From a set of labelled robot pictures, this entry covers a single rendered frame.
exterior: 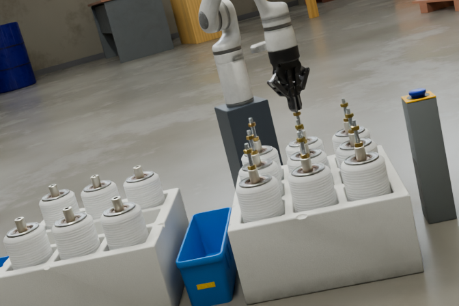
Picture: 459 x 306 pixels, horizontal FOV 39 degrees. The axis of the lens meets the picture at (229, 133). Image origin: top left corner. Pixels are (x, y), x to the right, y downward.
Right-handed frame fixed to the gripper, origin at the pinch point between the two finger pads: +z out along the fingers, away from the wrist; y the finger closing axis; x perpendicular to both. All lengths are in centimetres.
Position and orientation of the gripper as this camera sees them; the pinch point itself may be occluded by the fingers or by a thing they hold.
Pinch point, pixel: (294, 102)
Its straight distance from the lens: 164.9
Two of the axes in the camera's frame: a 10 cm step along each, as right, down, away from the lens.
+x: -5.9, -0.5, 8.1
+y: 7.7, -3.3, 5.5
